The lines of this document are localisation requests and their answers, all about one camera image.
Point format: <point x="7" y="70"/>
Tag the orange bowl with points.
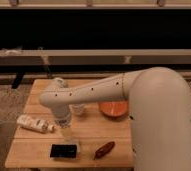
<point x="114" y="109"/>

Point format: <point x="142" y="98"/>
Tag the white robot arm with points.
<point x="160" y="109"/>

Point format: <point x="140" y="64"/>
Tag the white plastic bottle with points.
<point x="34" y="124"/>

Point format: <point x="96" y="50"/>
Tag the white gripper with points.
<point x="62" y="118"/>

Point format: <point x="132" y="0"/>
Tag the wooden bench rail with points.
<point x="94" y="57"/>

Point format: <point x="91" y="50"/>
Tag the black sponge block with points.
<point x="63" y="151"/>

